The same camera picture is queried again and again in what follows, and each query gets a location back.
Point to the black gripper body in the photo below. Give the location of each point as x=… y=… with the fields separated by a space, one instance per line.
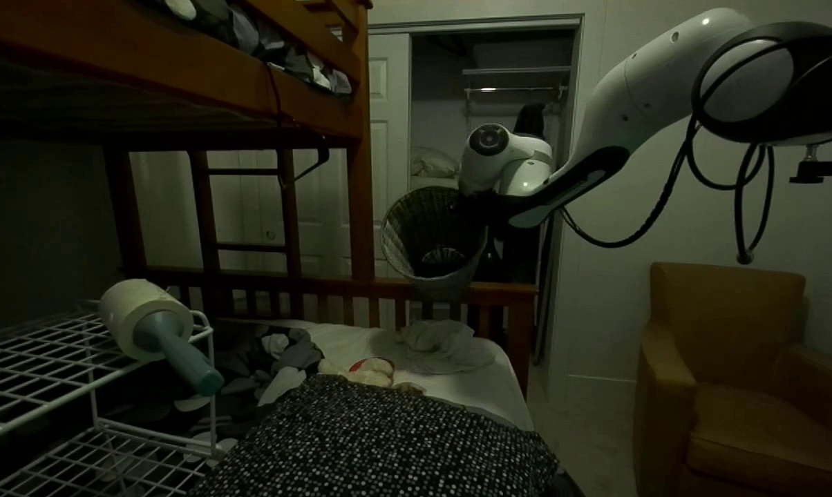
x=498 y=217

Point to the grey woven wicker basket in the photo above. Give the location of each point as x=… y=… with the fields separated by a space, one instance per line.
x=430 y=235

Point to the red and white toy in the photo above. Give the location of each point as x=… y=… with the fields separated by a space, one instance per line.
x=372 y=372

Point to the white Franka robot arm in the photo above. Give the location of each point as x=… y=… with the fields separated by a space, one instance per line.
x=653 y=83

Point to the wooden bunk bed ladder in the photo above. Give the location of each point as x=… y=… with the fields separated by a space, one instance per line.
x=292 y=229

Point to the folded white linens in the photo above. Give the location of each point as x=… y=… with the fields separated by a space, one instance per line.
x=432 y=167

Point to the black hanging garment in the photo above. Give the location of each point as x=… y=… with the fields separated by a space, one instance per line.
x=530 y=116

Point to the white closet door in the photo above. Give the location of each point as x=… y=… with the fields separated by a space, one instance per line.
x=392 y=156

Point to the closet shelf with rod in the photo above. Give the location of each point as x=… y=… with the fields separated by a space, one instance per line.
x=515 y=80

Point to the white crumpled cloth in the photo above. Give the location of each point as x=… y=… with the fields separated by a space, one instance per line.
x=432 y=345

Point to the black clothes hanger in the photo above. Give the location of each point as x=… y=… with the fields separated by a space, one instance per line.
x=305 y=164

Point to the dark speckled blanket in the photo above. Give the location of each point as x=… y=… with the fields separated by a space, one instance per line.
x=389 y=443

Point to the mustard yellow armchair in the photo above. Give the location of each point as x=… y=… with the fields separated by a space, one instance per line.
x=737 y=416

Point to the grey spotted duvet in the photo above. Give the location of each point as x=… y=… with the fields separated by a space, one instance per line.
x=251 y=32

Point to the black camera stand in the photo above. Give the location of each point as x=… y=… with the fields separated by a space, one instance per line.
x=824 y=173

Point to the wooden bunk bed frame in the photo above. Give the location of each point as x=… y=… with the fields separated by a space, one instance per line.
x=157 y=64

